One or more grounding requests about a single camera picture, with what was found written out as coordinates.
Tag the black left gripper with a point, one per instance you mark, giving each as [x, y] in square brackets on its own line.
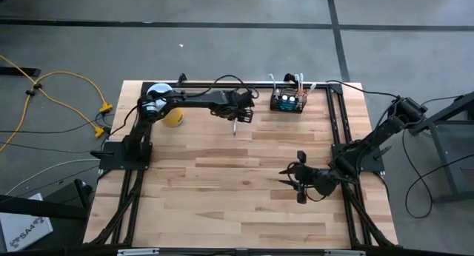
[227, 104]

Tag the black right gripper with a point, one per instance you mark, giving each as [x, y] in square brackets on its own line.
[320, 180]

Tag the white purple toothbrush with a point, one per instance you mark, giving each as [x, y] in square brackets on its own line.
[272, 79]
[234, 129]

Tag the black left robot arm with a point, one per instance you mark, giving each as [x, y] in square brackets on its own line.
[192, 100]

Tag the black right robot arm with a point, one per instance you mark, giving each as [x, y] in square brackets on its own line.
[370, 141]

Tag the black table clamp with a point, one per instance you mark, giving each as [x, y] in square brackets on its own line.
[290, 77]
[181, 78]

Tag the yellow cylindrical can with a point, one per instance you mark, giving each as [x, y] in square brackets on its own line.
[175, 117]

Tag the black metal cart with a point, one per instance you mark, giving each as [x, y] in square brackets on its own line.
[455, 106]

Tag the black floor bar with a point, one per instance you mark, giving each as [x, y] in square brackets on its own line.
[18, 71]

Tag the black stand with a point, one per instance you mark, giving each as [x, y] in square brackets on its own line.
[37, 208]

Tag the white printed box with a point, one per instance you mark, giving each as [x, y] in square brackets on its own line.
[22, 230]

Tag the black aluminium table frame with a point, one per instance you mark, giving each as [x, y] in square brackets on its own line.
[296, 85]

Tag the silver bracket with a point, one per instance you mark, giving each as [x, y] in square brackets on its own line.
[344, 253]
[137, 252]

